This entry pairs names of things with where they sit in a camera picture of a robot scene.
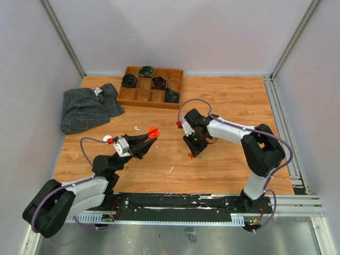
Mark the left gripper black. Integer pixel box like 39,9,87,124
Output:
112,133,157,173

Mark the orange earbud charging case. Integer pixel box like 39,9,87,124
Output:
148,126,160,140

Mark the white earbud charging case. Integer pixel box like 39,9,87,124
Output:
103,135,112,142

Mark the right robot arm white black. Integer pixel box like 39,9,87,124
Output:
176,108,285,213

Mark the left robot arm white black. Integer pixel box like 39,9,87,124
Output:
22,133,157,238

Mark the wooden compartment tray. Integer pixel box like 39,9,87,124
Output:
117,66,184,109

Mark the dark blue rolled tie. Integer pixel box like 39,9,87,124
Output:
164,88,180,104

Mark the dark rolled tie left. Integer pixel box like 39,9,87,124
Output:
122,74,138,88

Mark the dark red rolled tie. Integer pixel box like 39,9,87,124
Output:
151,76,166,90

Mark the grey checked cloth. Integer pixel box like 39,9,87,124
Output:
60,83,125,134

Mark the dark rolled tie top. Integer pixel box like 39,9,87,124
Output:
139,66,155,78

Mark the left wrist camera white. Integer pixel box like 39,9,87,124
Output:
113,138,131,157

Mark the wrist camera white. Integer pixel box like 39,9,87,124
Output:
181,117,195,137
113,138,131,157

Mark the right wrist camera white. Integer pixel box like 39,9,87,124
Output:
181,117,195,137

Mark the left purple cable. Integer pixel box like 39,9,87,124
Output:
31,137,115,234

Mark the purple cable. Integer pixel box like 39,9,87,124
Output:
31,137,115,234
176,98,294,234

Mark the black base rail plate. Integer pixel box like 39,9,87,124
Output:
82,192,273,224

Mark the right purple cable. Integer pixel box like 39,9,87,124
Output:
176,98,294,234

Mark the white cable duct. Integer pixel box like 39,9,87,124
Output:
66,212,245,227

